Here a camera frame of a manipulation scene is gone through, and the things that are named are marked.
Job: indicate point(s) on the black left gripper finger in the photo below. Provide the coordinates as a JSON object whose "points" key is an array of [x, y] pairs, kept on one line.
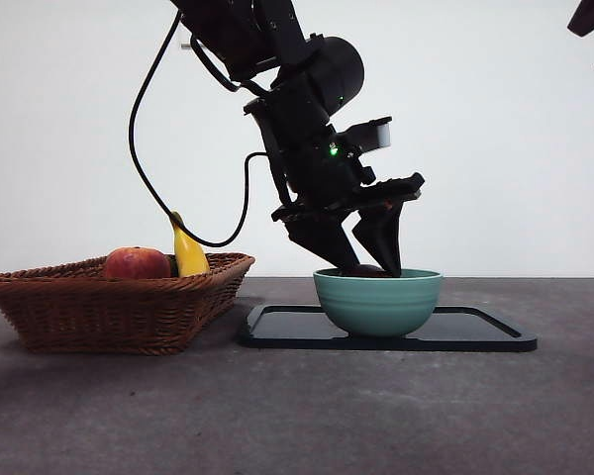
{"points": [[322, 237], [383, 232]]}

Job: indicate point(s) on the dark red plum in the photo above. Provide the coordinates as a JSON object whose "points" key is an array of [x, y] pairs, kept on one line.
{"points": [[368, 270]]}

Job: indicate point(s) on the teal ceramic bowl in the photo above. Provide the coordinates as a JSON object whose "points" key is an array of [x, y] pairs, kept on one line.
{"points": [[376, 307]]}

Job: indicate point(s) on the black rectangular tray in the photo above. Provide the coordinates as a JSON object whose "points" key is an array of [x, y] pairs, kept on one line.
{"points": [[287, 326]]}

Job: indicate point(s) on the yellow banana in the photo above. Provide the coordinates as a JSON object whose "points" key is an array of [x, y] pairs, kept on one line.
{"points": [[192, 257]]}

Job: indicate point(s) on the red orange peach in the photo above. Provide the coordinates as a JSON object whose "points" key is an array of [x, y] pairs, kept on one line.
{"points": [[136, 263]]}

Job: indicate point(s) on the brown wicker basket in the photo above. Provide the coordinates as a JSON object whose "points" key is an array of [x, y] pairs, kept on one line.
{"points": [[104, 316]]}

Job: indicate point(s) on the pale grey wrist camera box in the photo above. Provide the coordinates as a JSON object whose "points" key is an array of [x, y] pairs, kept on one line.
{"points": [[371, 136]]}

